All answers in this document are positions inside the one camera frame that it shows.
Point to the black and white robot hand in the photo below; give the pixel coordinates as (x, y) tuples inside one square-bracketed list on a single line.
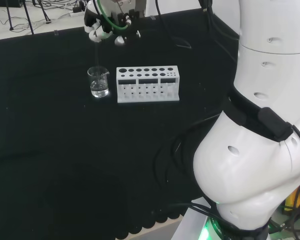
[(120, 20)]

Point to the clear glass rod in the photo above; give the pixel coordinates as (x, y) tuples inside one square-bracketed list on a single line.
[(97, 57)]

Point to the white test tube rack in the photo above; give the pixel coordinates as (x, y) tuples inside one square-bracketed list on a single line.
[(147, 86)]

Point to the black power adapter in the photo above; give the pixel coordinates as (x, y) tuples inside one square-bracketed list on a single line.
[(78, 9)]

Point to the white power strip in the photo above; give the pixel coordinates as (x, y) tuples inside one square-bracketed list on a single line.
[(76, 14)]

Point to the clear glass beaker with water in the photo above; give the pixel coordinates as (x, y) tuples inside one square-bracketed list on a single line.
[(99, 86)]

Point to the black tripod leg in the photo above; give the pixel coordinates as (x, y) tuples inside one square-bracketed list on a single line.
[(10, 15), (45, 12), (28, 17)]

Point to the black box on floor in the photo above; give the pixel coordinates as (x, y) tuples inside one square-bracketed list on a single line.
[(5, 3)]

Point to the black bench cloth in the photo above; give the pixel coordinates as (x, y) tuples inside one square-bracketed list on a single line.
[(65, 137)]

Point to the yellow stop button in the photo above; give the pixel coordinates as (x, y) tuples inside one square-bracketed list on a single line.
[(298, 197)]

